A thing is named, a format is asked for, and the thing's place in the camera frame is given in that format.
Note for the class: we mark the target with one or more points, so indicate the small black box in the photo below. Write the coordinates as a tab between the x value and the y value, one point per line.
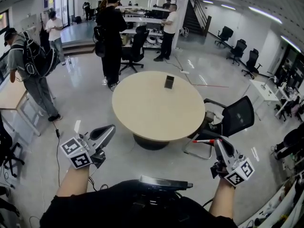
169	83

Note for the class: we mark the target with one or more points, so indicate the wooden desk with white legs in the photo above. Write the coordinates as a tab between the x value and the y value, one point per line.
9	96

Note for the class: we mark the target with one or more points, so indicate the another person's black shoulder bag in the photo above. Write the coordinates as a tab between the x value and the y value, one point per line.
99	49

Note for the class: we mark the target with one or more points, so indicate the black mesh visitor chair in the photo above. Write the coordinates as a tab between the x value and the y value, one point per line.
237	115

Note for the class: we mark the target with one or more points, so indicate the black chest-mounted screen device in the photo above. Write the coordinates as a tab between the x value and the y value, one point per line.
164	182

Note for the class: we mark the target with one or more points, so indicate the dark staircase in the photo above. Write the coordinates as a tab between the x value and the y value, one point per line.
193	20

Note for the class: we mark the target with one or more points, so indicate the white power strip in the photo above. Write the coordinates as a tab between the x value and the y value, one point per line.
184	72

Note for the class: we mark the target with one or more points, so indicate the black office chair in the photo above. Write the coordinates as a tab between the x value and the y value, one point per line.
225	33
137	44
252	60
4	141
238	49

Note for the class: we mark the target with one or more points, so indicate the white cluttered workbench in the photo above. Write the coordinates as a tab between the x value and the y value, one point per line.
280	205

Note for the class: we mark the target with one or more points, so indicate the person's black shirt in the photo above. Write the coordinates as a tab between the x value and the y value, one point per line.
107	210

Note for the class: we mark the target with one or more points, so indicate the person's left forearm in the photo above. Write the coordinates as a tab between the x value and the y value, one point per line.
73	182

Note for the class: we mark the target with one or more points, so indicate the round beige table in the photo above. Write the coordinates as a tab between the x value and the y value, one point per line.
154	108

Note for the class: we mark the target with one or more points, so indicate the ceiling light strip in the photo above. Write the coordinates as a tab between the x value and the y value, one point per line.
264	14
228	7
291	43

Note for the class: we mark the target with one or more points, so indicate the white shelf unit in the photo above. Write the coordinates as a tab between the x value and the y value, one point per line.
142	20

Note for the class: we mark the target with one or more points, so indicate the red and white pen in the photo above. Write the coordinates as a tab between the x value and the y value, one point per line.
204	141

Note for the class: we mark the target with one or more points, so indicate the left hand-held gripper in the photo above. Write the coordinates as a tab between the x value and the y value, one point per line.
79	160

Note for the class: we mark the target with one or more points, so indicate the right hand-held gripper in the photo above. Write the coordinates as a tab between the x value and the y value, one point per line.
240	174

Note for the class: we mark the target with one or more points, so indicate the person's right forearm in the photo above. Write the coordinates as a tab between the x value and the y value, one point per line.
223	198

